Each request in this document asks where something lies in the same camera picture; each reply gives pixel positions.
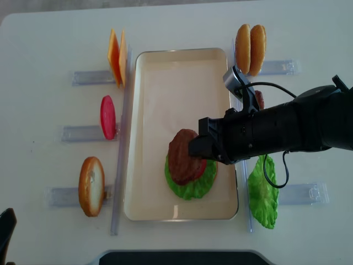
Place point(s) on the cream rectangular tray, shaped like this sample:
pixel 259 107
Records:
pixel 173 90

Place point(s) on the orange cheese slice inner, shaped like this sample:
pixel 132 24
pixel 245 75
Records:
pixel 123 59

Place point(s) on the clear holder for bread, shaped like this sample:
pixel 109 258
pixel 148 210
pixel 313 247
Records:
pixel 68 197

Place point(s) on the clear holder for cheese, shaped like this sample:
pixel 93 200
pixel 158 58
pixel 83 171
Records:
pixel 85 78

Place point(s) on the bread slice in left holder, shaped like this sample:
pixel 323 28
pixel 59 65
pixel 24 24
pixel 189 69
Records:
pixel 91 186

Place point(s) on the green lettuce leaf on tray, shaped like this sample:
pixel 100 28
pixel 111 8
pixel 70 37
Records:
pixel 195 189

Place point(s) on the brown meat patty front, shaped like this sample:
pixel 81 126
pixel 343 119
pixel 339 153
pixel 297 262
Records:
pixel 182 167

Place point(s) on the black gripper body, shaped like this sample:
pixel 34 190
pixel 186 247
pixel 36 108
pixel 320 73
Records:
pixel 234 136

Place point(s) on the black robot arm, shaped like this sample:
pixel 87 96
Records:
pixel 316 120

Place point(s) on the brown meat patty rear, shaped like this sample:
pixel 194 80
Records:
pixel 259 99

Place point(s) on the clear acrylic rail left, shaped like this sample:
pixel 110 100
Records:
pixel 123 146

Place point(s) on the red tomato slice on tray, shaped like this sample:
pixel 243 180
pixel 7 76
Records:
pixel 201 170

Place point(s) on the dark object left edge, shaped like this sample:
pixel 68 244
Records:
pixel 8 222

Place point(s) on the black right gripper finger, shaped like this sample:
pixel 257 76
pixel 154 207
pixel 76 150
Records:
pixel 204 147

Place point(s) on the orange cheese slice outer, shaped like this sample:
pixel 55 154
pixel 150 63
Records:
pixel 113 57

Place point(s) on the golden bun slice near tray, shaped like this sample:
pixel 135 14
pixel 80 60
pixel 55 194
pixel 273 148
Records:
pixel 243 49

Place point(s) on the brown meat patty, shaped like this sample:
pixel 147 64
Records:
pixel 182 167
pixel 259 99

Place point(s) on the golden bun slice far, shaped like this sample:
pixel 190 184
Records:
pixel 258 49

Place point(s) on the clear holder for buns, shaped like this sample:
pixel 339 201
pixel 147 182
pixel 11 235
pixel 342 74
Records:
pixel 280 67

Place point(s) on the clear holder for tomato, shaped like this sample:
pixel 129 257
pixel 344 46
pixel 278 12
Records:
pixel 87 133

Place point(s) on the orange cheese slice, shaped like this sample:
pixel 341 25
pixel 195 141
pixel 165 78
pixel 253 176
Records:
pixel 113 57
pixel 123 59

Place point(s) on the green lettuce leaf in holder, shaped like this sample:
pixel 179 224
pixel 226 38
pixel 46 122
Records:
pixel 263 197

